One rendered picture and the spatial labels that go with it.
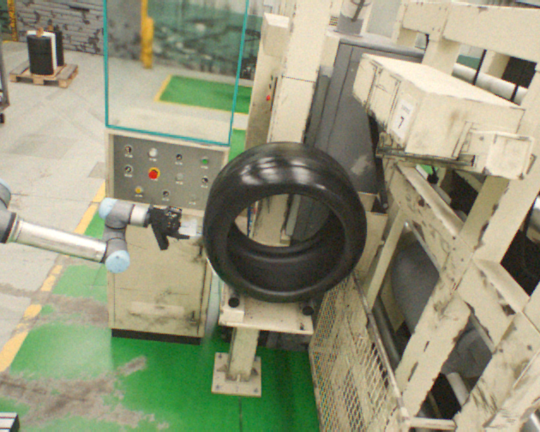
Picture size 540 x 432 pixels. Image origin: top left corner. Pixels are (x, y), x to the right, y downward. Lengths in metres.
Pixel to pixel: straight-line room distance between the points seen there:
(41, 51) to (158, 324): 5.78
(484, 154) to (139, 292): 1.86
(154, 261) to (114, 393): 0.70
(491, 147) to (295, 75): 0.80
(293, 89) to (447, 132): 0.69
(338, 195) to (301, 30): 0.59
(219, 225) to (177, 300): 1.08
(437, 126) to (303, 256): 0.90
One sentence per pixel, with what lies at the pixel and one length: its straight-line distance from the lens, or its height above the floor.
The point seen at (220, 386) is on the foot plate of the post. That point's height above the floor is 0.01.
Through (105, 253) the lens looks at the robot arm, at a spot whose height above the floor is 1.10.
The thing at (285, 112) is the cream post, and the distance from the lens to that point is 1.58.
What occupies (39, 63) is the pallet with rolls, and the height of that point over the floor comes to 0.32.
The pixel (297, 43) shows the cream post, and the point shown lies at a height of 1.77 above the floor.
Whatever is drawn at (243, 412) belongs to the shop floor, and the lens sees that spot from 2.35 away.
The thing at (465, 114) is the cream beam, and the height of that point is 1.75.
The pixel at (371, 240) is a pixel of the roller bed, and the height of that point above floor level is 1.07.
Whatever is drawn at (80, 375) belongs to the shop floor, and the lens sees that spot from 2.50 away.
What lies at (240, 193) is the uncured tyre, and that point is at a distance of 1.27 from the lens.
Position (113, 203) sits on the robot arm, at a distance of 1.48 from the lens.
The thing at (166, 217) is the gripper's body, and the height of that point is 1.18.
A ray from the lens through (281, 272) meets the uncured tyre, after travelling 1.71.
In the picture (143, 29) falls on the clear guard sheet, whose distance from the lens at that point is 1.84.
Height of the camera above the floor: 1.91
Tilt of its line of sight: 28 degrees down
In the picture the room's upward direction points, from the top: 11 degrees clockwise
